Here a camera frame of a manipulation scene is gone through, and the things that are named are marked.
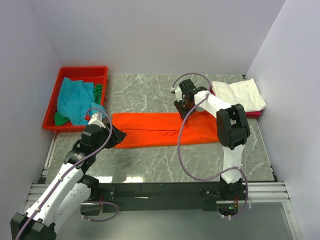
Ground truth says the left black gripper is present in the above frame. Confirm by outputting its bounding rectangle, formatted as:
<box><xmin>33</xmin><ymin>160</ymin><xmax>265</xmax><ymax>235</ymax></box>
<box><xmin>93</xmin><ymin>121</ymin><xmax>127</xmax><ymax>154</ymax></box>

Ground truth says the folded red t shirt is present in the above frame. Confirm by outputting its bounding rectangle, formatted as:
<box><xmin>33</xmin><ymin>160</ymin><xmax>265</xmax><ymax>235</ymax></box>
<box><xmin>209</xmin><ymin>87</ymin><xmax>262</xmax><ymax>119</ymax></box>

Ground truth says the blue t shirt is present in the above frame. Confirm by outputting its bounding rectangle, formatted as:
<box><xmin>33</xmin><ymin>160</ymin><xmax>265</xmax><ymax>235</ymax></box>
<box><xmin>57</xmin><ymin>76</ymin><xmax>107</xmax><ymax>126</ymax></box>

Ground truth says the folded white t shirt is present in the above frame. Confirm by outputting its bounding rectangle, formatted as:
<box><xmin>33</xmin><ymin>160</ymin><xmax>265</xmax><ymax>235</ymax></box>
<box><xmin>212</xmin><ymin>78</ymin><xmax>267</xmax><ymax>113</ymax></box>

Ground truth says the aluminium rail frame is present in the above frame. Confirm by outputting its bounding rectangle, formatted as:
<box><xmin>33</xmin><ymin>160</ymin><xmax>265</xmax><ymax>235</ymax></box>
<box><xmin>13</xmin><ymin>181</ymin><xmax>301</xmax><ymax>240</ymax></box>

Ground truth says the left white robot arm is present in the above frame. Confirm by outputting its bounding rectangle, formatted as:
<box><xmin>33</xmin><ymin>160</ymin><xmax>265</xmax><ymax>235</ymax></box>
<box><xmin>10</xmin><ymin>123</ymin><xmax>126</xmax><ymax>240</ymax></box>

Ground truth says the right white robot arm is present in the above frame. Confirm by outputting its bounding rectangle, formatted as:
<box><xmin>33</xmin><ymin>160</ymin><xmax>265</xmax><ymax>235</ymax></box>
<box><xmin>171</xmin><ymin>79</ymin><xmax>251</xmax><ymax>200</ymax></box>

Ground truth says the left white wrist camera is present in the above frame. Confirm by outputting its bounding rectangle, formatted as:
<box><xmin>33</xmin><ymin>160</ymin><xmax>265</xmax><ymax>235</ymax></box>
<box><xmin>88</xmin><ymin>112</ymin><xmax>106</xmax><ymax>129</ymax></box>

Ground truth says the red plastic bin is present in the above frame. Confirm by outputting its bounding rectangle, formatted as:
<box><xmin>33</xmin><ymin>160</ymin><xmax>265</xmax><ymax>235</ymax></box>
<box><xmin>42</xmin><ymin>66</ymin><xmax>108</xmax><ymax>133</ymax></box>

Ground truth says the black mounting base bar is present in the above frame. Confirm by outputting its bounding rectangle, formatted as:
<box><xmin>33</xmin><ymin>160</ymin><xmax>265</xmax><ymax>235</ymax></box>
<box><xmin>86</xmin><ymin>181</ymin><xmax>248</xmax><ymax>213</ymax></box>

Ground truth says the green t shirt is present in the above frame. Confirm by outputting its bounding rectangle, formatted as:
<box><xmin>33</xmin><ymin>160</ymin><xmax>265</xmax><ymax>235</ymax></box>
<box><xmin>53</xmin><ymin>83</ymin><xmax>105</xmax><ymax>127</ymax></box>

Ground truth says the orange t shirt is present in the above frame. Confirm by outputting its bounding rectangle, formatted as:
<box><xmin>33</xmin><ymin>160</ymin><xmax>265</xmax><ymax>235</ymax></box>
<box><xmin>112</xmin><ymin>111</ymin><xmax>219</xmax><ymax>149</ymax></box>

